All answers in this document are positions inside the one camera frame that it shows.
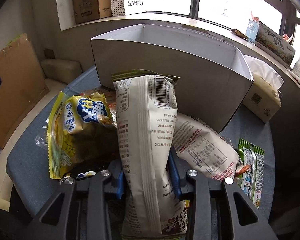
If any green snack bar packet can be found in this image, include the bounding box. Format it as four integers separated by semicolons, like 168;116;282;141
237;139;264;209

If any white red-print snack bag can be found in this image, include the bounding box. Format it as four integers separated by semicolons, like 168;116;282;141
172;113;239;180

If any yellow potato chips bag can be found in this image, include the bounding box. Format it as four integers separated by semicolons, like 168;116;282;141
46;92;119;179

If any tall beige snack bag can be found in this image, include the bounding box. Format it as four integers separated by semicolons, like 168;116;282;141
111;69;187;238

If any orange snack packet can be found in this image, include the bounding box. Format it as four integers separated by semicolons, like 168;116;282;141
80;87;116;111

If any beige tissue pack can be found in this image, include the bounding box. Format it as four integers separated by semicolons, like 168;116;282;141
243;55;284;123

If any flat cardboard sheet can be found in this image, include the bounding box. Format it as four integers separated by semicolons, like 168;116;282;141
0;33;49;148

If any white cardboard storage box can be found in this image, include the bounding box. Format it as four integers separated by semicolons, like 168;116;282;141
90;24;254;132

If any brown wrapper on sill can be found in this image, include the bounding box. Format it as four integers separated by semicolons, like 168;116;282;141
231;29;248;40

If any printed tissue box on sill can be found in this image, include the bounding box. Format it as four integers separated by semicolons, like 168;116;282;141
245;20;295;66

